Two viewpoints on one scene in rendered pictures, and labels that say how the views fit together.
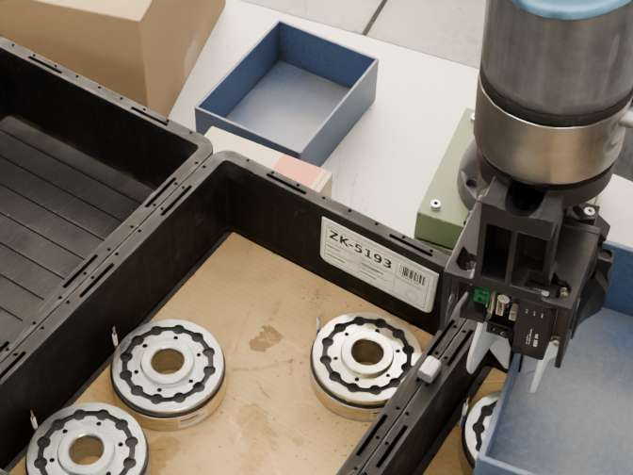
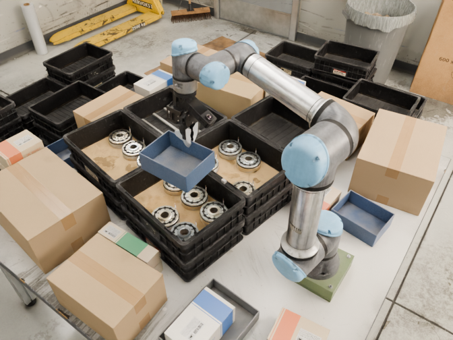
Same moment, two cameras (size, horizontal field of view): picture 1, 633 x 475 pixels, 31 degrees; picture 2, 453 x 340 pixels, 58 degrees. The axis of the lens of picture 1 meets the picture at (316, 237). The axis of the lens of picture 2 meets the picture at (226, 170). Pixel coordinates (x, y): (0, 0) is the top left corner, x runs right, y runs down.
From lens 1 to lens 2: 1.46 m
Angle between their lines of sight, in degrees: 67
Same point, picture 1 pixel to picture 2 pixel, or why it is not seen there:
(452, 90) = (379, 270)
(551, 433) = (180, 158)
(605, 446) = (174, 164)
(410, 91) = (377, 258)
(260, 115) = (361, 216)
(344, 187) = not seen: hidden behind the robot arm
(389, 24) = not seen: outside the picture
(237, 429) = (234, 173)
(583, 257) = (175, 109)
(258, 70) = (378, 214)
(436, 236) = not seen: hidden behind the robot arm
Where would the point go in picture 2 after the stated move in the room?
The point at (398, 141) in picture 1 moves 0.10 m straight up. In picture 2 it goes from (351, 249) to (356, 233)
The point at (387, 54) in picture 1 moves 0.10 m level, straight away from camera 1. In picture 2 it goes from (397, 256) to (425, 263)
